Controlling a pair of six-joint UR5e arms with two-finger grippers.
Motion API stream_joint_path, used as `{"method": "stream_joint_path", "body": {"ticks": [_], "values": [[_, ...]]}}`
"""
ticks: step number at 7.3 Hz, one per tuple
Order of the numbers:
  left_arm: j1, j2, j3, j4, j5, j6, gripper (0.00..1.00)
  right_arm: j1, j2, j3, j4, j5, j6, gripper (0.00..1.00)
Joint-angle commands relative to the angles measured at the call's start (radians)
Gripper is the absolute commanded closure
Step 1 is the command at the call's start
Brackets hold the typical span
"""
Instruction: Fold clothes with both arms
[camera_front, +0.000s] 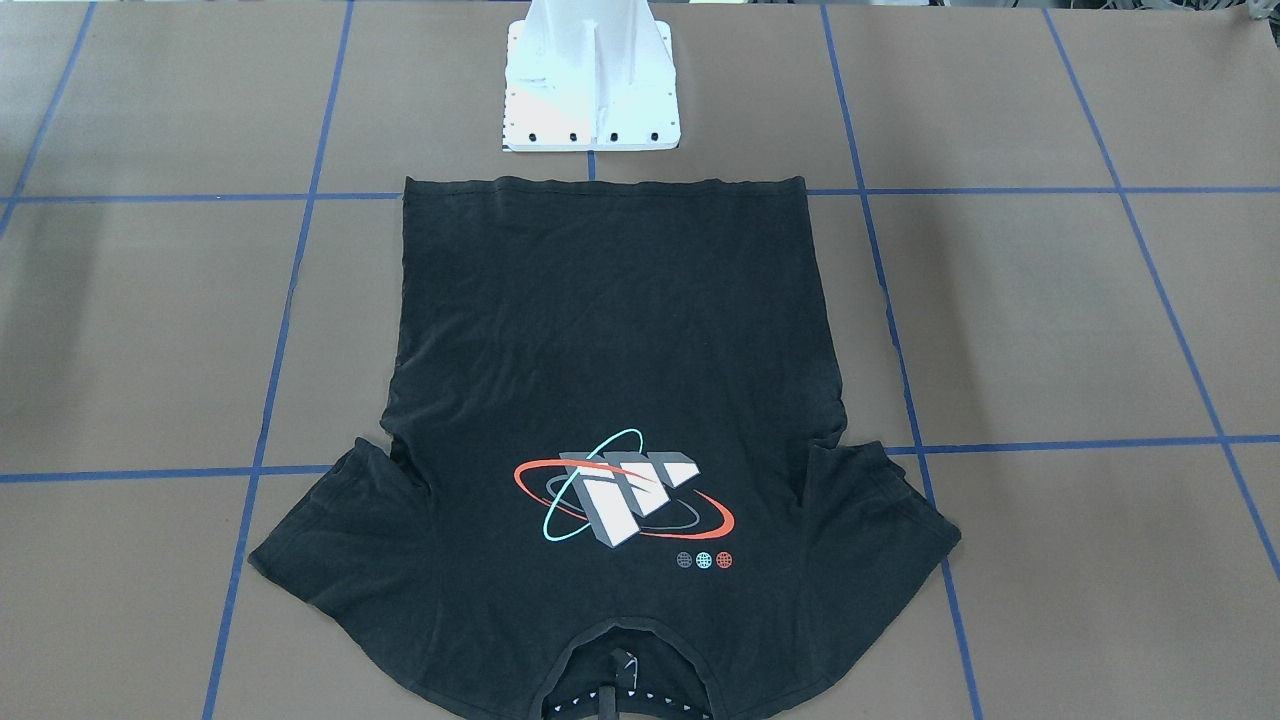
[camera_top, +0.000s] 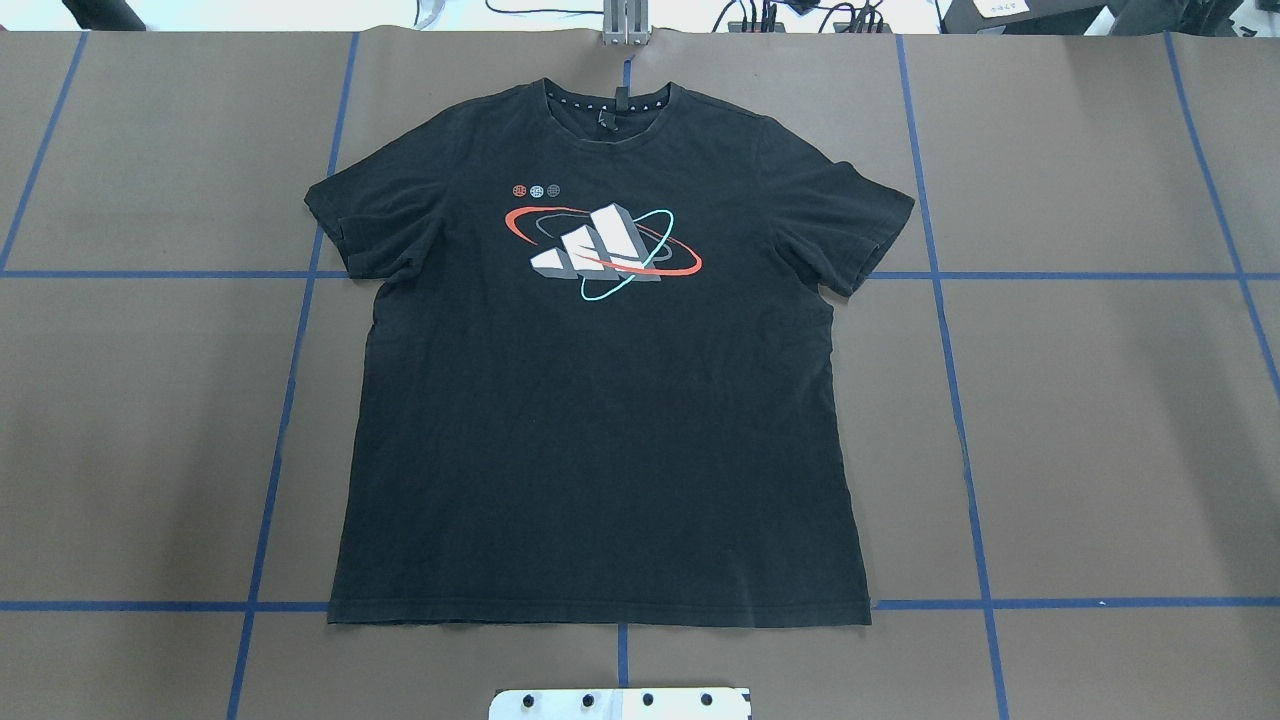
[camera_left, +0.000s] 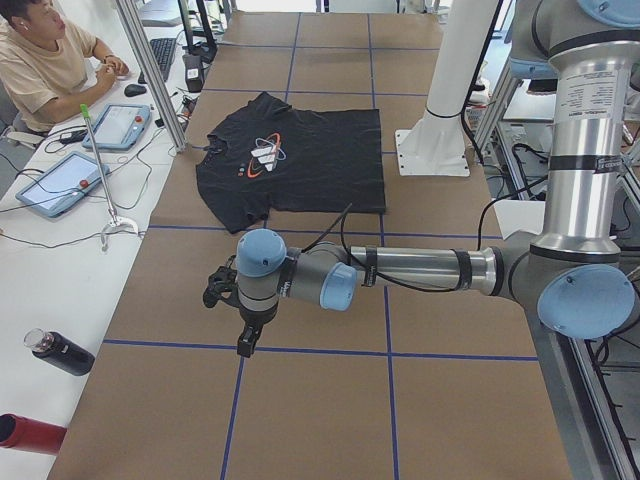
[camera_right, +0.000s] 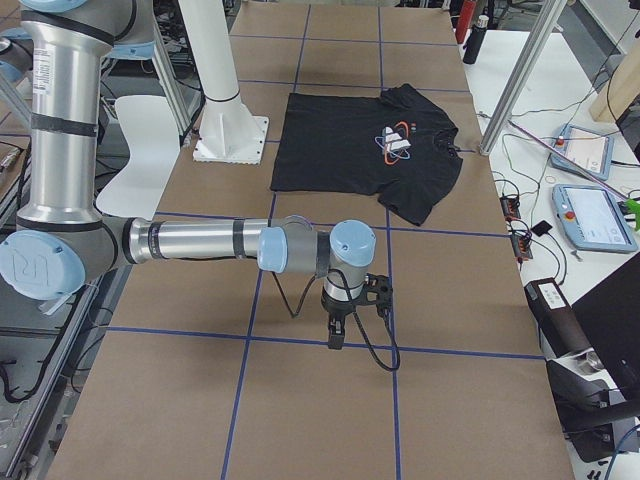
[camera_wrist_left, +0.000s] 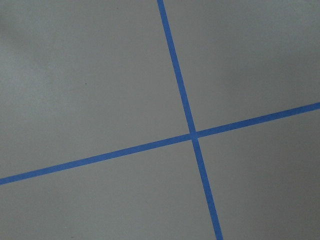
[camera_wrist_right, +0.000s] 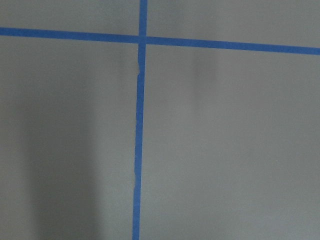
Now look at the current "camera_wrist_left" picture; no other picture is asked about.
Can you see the brown paper table cover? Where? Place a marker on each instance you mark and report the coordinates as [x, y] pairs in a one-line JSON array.
[[159, 119]]

